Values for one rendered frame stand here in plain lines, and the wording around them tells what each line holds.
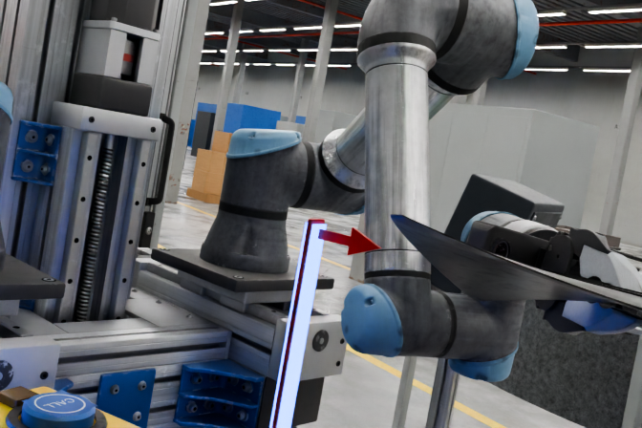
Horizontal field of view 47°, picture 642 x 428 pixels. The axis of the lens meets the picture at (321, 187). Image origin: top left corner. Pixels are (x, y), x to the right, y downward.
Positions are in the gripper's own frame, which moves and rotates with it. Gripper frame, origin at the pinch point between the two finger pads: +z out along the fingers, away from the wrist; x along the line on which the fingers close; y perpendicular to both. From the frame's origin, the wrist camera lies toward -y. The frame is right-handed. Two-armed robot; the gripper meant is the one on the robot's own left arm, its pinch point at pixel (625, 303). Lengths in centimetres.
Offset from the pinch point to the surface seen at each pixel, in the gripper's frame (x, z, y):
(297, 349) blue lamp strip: 12.1, -8.8, -22.2
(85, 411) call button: 13.1, 10.7, -36.8
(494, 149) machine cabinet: -72, -941, 347
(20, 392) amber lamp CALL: 14.0, 8.0, -40.9
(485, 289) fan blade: 3.0, -8.9, -7.4
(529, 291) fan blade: 1.7, -5.5, -5.1
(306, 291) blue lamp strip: 7.1, -8.6, -23.0
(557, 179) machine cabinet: -58, -926, 443
